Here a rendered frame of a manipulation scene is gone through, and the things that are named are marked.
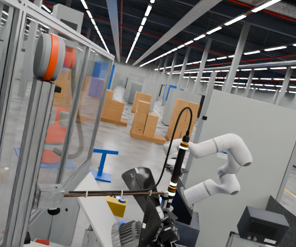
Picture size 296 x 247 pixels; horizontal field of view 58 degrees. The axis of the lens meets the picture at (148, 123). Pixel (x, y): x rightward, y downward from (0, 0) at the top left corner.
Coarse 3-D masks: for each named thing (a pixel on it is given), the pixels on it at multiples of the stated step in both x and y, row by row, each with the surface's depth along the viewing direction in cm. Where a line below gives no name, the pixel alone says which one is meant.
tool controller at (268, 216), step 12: (252, 216) 169; (264, 216) 172; (276, 216) 175; (240, 228) 179; (252, 228) 172; (264, 228) 171; (276, 228) 170; (288, 228) 169; (252, 240) 176; (264, 240) 174; (276, 240) 173
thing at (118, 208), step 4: (104, 196) 180; (108, 196) 181; (108, 200) 175; (112, 200) 176; (116, 200) 178; (108, 204) 175; (112, 204) 175; (116, 204) 174; (120, 204) 174; (124, 204) 175; (112, 208) 175; (116, 208) 175; (120, 208) 175; (124, 208) 175; (112, 212) 175; (116, 212) 175; (120, 212) 175; (120, 216) 175
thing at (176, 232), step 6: (162, 222) 130; (168, 222) 128; (162, 228) 128; (162, 234) 126; (168, 234) 126; (174, 234) 126; (156, 240) 128; (162, 240) 126; (168, 240) 126; (174, 240) 127; (156, 246) 127
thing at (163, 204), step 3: (165, 192) 136; (162, 195) 136; (165, 195) 135; (168, 195) 136; (162, 198) 138; (165, 198) 135; (168, 198) 136; (162, 201) 138; (165, 201) 137; (162, 204) 138; (165, 204) 137; (162, 207) 137; (165, 207) 138; (171, 207) 140; (165, 210) 137; (168, 210) 137; (171, 210) 138
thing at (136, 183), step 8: (144, 168) 147; (128, 176) 136; (136, 176) 139; (144, 176) 142; (152, 176) 147; (128, 184) 134; (136, 184) 136; (144, 184) 139; (152, 184) 142; (136, 200) 132; (144, 200) 134; (152, 200) 136; (144, 208) 132
